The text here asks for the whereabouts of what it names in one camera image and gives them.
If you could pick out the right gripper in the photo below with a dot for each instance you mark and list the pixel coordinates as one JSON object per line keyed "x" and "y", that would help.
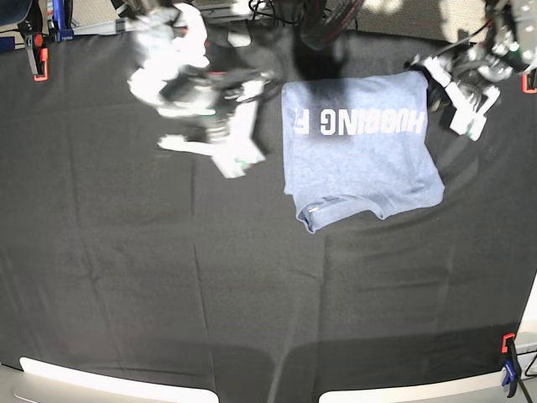
{"x": 215, "y": 104}

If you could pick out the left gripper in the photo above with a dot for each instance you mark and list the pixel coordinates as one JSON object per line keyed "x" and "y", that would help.
{"x": 469, "y": 72}

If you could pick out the light blue t-shirt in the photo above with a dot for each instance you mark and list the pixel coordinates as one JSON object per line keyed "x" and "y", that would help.
{"x": 353, "y": 145}

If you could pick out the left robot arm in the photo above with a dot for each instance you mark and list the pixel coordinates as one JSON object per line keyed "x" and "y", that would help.
{"x": 508, "y": 32}

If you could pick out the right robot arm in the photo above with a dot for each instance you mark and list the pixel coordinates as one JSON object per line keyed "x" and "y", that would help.
{"x": 172, "y": 38}

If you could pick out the orange black clamp far right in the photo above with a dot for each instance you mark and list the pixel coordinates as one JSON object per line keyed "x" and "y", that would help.
{"x": 529, "y": 82}

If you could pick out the orange black clamp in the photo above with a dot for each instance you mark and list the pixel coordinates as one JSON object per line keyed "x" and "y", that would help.
{"x": 38, "y": 56}
{"x": 529, "y": 82}

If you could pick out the orange black clamp far left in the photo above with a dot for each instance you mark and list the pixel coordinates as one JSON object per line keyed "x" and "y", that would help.
{"x": 38, "y": 56}

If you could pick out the blue clamp far left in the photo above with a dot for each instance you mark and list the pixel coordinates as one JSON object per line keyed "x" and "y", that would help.
{"x": 59, "y": 19}

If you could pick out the orange blue clamp near right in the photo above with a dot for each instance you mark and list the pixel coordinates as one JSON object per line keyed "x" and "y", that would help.
{"x": 510, "y": 364}

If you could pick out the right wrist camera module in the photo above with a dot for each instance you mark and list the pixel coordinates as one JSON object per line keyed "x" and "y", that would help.
{"x": 233, "y": 159}

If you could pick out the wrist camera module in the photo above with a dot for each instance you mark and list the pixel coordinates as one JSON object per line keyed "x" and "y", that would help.
{"x": 469, "y": 118}
{"x": 233, "y": 159}

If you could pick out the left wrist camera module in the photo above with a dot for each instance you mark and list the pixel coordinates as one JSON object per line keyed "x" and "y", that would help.
{"x": 469, "y": 118}

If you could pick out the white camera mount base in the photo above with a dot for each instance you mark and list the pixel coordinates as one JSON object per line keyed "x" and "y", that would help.
{"x": 238, "y": 34}

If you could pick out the aluminium frame rail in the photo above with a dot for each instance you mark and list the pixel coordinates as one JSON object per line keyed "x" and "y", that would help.
{"x": 117, "y": 26}

